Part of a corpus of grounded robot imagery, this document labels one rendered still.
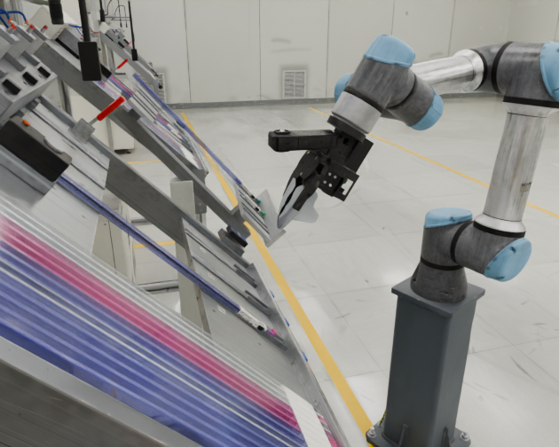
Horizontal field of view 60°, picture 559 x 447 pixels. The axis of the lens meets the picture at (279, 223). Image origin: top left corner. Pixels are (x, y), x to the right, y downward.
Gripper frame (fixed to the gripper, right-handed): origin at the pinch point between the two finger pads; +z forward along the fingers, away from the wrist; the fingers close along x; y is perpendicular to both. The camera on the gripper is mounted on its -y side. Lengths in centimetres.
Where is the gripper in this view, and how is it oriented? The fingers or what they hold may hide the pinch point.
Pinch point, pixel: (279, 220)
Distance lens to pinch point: 85.0
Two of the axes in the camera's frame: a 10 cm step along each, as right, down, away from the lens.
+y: 8.2, 4.0, 4.0
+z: -5.0, 8.5, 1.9
